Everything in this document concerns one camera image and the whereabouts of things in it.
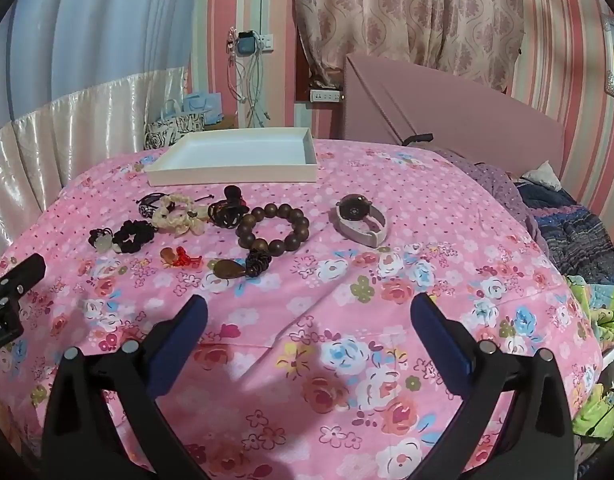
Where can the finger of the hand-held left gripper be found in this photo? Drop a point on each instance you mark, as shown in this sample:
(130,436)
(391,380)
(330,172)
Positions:
(22,271)

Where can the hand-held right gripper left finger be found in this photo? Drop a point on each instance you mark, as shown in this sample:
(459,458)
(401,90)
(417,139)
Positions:
(187,342)

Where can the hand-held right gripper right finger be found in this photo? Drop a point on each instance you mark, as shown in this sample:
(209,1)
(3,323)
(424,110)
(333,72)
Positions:
(439,347)

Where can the black scrunchie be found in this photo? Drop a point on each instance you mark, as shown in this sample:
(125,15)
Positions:
(122,237)

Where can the cream frilly scrunchie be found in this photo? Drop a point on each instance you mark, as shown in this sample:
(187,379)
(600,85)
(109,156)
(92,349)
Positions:
(167,217)

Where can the white shallow tray box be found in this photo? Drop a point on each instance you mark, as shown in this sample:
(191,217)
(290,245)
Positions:
(237,152)

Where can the red orange charm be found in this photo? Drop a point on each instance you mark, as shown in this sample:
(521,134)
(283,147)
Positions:
(179,258)

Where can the pink floral blanket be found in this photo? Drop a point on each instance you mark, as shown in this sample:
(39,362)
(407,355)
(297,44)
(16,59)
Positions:
(312,300)

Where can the white satin curtain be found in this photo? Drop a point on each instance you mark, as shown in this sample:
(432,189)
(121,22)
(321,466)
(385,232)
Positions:
(62,135)

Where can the green printed cloth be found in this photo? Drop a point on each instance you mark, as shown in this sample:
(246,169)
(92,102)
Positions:
(604,320)

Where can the dark knitted blanket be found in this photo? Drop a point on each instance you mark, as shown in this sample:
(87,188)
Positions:
(577,230)

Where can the white pillow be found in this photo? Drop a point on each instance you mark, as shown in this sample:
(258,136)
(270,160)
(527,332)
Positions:
(543,174)

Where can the black white floral bag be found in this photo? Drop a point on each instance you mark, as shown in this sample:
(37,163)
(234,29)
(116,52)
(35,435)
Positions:
(182,127)

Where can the pink headboard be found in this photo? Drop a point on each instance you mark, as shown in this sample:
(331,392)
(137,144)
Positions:
(462,115)

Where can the blue gift bag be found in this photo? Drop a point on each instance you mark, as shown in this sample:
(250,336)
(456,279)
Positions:
(203,106)

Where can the white power strip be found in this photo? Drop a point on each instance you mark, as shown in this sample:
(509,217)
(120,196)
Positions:
(326,95)

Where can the blue charger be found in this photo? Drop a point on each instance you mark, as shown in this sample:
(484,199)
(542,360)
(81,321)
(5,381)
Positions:
(246,41)

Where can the pink patterned curtain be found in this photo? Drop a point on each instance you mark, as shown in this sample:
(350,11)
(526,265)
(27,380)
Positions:
(412,10)

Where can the white wall socket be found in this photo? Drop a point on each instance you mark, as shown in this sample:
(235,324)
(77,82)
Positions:
(267,42)

